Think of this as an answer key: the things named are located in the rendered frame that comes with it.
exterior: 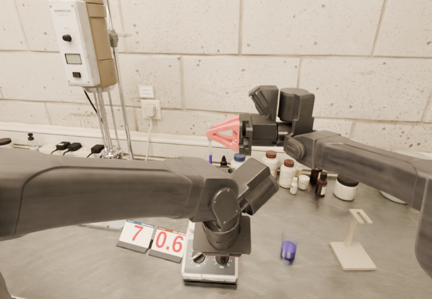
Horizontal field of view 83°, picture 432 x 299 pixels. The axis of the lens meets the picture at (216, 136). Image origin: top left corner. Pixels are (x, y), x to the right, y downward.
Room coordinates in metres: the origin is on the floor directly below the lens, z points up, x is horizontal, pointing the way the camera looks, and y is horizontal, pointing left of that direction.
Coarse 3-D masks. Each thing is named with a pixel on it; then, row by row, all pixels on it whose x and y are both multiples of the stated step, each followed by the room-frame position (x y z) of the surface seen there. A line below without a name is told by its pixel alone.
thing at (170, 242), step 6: (156, 234) 0.50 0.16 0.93; (162, 234) 0.50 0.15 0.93; (168, 234) 0.49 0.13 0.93; (174, 234) 0.49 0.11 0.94; (156, 240) 0.48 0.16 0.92; (162, 240) 0.48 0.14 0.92; (168, 240) 0.48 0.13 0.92; (174, 240) 0.48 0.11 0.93; (180, 240) 0.48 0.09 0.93; (156, 246) 0.47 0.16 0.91; (162, 246) 0.47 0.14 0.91; (168, 246) 0.47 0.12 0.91; (174, 246) 0.47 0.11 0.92; (180, 246) 0.47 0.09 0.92; (174, 252) 0.46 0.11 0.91; (180, 252) 0.45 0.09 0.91
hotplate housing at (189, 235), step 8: (192, 232) 0.46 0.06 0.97; (184, 248) 0.43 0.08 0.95; (184, 256) 0.42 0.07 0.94; (184, 264) 0.40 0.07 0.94; (192, 280) 0.38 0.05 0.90; (200, 280) 0.38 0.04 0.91; (208, 280) 0.38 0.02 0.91; (216, 280) 0.38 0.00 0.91; (224, 280) 0.37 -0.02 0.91; (232, 280) 0.37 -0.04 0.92
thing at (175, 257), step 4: (156, 232) 0.50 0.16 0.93; (152, 244) 0.48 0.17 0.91; (152, 248) 0.47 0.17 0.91; (156, 248) 0.47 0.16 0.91; (152, 252) 0.46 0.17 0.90; (156, 252) 0.46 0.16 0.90; (160, 252) 0.46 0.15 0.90; (164, 252) 0.46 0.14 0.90; (168, 252) 0.46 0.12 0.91; (172, 252) 0.46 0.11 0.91; (156, 256) 0.45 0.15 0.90; (160, 256) 0.45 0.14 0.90; (164, 256) 0.45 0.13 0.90; (168, 256) 0.45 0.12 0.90; (172, 256) 0.45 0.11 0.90; (176, 256) 0.45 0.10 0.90; (180, 256) 0.45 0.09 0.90; (172, 260) 0.44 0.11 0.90; (176, 260) 0.44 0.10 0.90; (180, 260) 0.44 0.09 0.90
